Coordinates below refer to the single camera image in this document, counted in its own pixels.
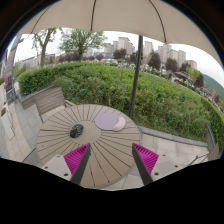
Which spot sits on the dark umbrella pole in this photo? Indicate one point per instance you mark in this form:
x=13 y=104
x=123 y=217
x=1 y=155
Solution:
x=135 y=81

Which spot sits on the grey slatted patio chair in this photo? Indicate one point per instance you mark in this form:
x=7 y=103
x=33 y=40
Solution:
x=49 y=100

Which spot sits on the central leafy tree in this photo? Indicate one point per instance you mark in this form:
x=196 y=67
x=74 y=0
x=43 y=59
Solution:
x=79 y=41

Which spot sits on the round slatted patio table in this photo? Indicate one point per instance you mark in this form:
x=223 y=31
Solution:
x=111 y=152

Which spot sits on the black computer mouse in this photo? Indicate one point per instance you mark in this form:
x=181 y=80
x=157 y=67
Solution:
x=76 y=130

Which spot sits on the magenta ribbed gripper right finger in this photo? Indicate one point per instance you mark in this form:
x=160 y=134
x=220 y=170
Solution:
x=151 y=165

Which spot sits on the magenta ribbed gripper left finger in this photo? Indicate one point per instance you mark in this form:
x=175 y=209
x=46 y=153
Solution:
x=70 y=167

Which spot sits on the lilac mouse pad wrist rest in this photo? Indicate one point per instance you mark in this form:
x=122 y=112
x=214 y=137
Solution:
x=110 y=122

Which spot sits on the left tall tree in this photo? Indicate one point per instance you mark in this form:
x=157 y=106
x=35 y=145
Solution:
x=41 y=39

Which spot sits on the beige patio umbrella canopy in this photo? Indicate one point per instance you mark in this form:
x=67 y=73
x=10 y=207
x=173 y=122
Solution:
x=154 y=19

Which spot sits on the green trimmed hedge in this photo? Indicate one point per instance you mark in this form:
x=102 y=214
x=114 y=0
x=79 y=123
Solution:
x=158 y=104

